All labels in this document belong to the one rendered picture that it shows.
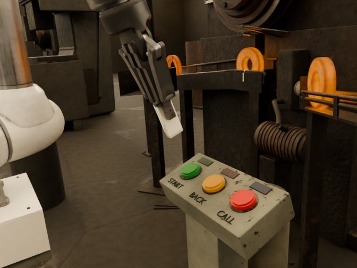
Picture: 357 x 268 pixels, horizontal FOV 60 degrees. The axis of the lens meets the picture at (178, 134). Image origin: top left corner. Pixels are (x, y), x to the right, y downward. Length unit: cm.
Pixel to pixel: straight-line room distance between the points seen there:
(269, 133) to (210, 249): 71
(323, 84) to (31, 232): 88
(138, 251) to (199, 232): 87
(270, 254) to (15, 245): 60
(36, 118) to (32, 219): 29
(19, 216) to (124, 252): 68
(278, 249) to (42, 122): 72
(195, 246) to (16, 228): 46
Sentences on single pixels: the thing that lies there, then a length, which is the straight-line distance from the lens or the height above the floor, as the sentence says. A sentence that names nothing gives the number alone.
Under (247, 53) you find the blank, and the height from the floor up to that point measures 78.
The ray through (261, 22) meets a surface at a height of 91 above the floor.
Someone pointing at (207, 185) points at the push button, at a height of 61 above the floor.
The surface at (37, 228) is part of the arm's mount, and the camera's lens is 88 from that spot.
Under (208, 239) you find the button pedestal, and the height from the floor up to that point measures 52.
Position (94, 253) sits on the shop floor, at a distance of 147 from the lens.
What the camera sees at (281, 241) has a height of 43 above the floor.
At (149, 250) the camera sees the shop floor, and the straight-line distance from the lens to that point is 143.
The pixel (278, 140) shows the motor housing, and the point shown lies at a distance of 117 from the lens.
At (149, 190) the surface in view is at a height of 1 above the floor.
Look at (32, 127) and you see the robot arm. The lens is 99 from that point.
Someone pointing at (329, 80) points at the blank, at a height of 72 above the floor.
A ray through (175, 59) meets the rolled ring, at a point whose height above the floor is 76.
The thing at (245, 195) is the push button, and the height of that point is 61.
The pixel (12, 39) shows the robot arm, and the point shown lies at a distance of 98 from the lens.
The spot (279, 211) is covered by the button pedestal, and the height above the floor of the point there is 59.
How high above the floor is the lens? 84
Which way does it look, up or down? 16 degrees down
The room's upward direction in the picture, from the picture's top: 3 degrees counter-clockwise
